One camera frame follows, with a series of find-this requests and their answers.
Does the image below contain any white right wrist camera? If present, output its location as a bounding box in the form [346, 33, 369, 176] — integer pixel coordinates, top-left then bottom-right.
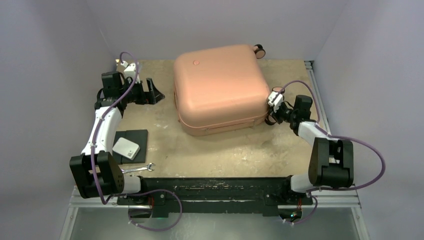
[267, 91, 285, 113]

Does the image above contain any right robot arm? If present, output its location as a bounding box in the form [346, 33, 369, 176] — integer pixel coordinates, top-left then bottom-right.
[265, 91, 354, 204]

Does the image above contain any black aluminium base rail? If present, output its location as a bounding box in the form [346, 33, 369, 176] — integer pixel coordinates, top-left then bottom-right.
[67, 177, 362, 220]

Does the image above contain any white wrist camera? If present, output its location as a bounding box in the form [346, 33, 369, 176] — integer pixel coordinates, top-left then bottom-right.
[120, 60, 141, 84]
[267, 91, 285, 113]

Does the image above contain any black flat notebook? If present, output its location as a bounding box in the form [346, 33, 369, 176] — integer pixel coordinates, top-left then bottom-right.
[112, 129, 149, 164]

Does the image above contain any pink suitcase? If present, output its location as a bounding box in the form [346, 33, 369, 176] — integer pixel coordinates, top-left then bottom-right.
[173, 44, 271, 136]

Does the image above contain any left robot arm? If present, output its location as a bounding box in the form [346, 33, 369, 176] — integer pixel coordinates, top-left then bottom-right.
[69, 71, 165, 205]

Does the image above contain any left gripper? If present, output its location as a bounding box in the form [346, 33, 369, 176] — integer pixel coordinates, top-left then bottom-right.
[119, 78, 164, 105]

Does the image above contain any silver wrench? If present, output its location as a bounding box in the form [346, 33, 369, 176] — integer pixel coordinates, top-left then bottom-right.
[121, 163, 155, 174]

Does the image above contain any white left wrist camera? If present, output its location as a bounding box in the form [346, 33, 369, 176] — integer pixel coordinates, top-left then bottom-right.
[120, 60, 141, 84]

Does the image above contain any white square device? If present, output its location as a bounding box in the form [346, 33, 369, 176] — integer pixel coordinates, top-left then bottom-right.
[112, 137, 141, 161]

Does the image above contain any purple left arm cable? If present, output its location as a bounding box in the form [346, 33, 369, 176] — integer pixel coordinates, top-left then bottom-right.
[90, 51, 183, 232]

